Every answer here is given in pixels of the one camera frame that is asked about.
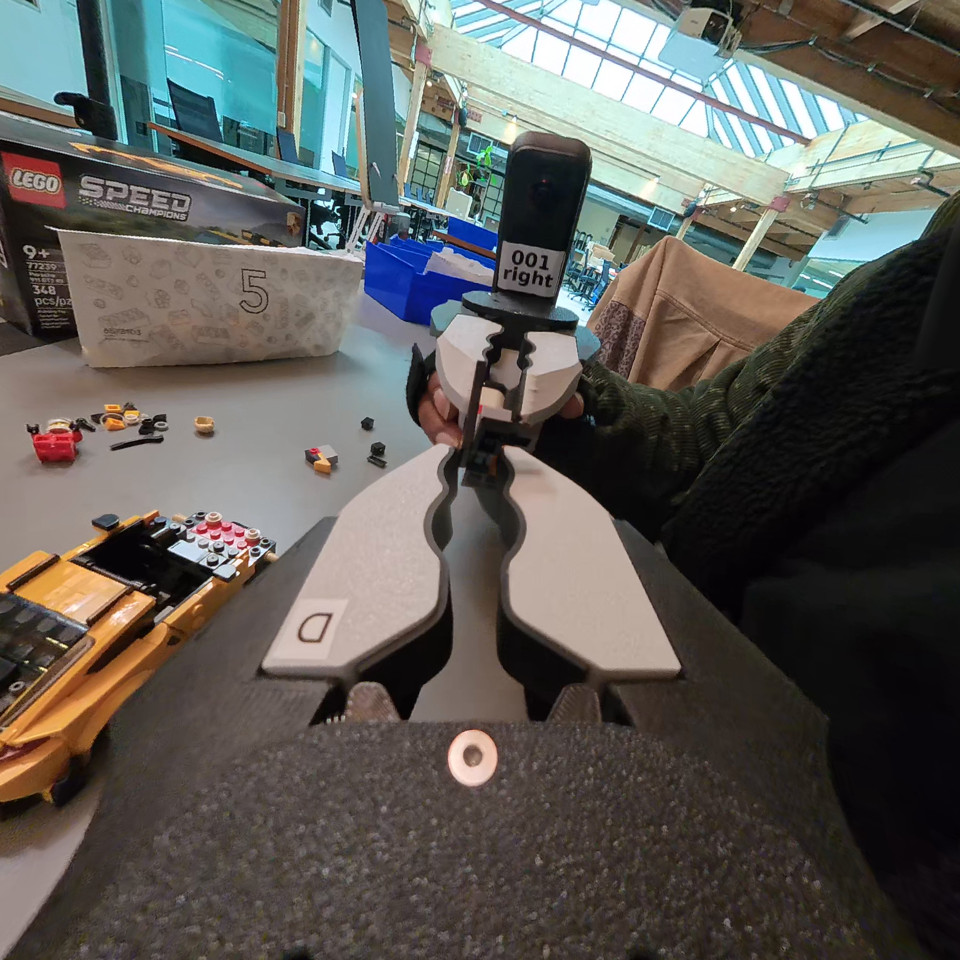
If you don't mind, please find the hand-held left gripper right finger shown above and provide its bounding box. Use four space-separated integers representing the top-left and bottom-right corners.
495 448 684 721

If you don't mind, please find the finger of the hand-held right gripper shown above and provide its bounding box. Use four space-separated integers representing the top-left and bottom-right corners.
491 330 585 444
435 315 496 425

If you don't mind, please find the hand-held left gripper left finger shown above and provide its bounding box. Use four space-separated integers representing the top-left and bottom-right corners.
260 444 457 721

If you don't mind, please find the red grey lego subassembly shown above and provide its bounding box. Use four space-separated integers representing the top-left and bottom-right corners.
457 378 505 489

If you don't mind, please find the person's right forearm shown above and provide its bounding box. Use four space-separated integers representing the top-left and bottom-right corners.
581 191 960 541

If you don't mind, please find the yellow lego car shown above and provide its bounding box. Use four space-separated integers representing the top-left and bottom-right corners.
0 510 279 807

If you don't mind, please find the grey black lego piece pile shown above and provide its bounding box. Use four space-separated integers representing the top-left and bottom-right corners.
75 401 170 438

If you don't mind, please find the red black lego piece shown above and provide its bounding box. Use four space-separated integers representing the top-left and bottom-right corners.
26 420 85 465

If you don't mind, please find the black lego box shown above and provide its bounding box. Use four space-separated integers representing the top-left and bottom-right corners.
0 138 307 339

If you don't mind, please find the person's right hand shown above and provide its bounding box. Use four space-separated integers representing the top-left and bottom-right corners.
407 346 466 451

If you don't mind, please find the blue storage bin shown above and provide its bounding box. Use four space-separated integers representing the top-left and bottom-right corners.
365 238 498 325
447 216 500 252

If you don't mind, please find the tan cloth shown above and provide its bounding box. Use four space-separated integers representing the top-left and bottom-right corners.
588 236 822 391

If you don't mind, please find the black standing panel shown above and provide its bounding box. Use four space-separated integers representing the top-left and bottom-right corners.
341 0 402 252

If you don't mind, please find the white ceiling projector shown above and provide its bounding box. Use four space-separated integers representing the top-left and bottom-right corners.
658 6 742 76

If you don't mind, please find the pale background table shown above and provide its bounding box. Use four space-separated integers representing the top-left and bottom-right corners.
146 122 363 198

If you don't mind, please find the white printed paper bag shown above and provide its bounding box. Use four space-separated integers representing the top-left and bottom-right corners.
56 228 366 369

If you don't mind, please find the black background chair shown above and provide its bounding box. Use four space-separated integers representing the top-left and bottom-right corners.
166 78 225 145

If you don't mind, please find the black metal pole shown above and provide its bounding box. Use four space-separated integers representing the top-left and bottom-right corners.
54 0 123 142

